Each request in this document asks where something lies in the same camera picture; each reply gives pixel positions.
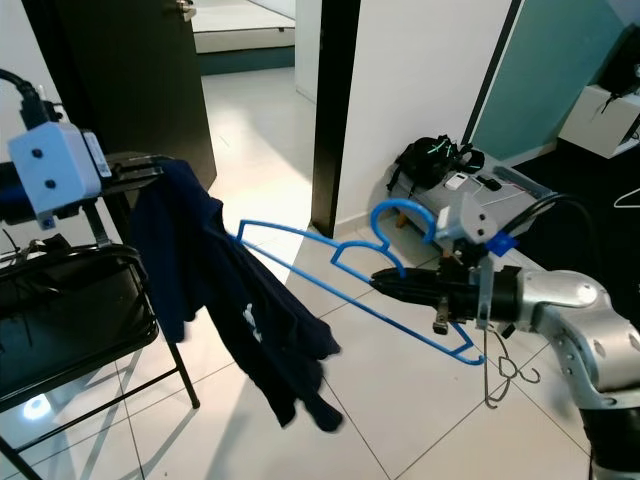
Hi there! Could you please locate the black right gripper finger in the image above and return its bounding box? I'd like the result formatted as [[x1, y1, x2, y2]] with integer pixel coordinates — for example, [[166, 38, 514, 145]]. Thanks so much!
[[376, 284, 453, 306], [368, 266, 451, 287]]

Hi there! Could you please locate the blue plastic clothes hanger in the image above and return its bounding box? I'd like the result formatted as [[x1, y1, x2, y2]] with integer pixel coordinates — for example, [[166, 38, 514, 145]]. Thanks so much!
[[237, 197, 488, 369]]

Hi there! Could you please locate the navy blue printed shirt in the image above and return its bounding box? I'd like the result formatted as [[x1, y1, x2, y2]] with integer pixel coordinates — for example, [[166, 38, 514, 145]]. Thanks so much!
[[128, 158, 348, 435]]

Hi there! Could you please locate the black pouch with cyan mark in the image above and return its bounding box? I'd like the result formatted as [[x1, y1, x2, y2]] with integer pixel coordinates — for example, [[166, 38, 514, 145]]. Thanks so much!
[[397, 134, 478, 194]]

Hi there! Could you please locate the grey hard case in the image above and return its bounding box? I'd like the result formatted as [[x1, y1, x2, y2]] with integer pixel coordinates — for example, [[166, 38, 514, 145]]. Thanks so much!
[[390, 160, 556, 241]]

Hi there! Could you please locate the black folding chair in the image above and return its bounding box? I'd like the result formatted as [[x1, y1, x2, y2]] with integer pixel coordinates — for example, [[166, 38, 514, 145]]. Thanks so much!
[[0, 240, 203, 480]]

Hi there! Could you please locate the white bed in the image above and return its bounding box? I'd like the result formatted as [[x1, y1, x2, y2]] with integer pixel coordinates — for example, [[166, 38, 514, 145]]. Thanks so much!
[[195, 0, 298, 76]]

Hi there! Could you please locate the white drawer cabinet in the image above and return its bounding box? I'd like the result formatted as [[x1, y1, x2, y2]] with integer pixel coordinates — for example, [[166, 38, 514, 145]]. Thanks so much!
[[557, 78, 640, 161]]

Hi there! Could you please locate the teal glass panel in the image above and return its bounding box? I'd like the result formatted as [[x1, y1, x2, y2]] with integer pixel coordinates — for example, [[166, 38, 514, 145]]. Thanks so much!
[[463, 0, 640, 163]]

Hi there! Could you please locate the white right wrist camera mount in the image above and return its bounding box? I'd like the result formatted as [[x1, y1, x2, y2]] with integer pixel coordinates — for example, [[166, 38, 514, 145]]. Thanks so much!
[[445, 195, 511, 333]]

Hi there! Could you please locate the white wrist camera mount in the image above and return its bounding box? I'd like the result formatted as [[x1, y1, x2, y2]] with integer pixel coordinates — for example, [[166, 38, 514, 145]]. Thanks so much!
[[445, 195, 511, 333], [7, 119, 114, 235]]

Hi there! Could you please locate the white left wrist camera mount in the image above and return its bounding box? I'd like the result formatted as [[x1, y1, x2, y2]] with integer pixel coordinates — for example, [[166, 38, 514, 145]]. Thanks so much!
[[7, 119, 114, 235]]

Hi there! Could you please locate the grey wire hook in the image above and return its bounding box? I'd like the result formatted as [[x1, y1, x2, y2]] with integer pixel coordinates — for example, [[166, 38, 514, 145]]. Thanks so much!
[[480, 330, 548, 411]]

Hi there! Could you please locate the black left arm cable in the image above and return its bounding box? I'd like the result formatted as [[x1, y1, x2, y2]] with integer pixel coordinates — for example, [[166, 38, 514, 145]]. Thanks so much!
[[0, 67, 63, 129]]

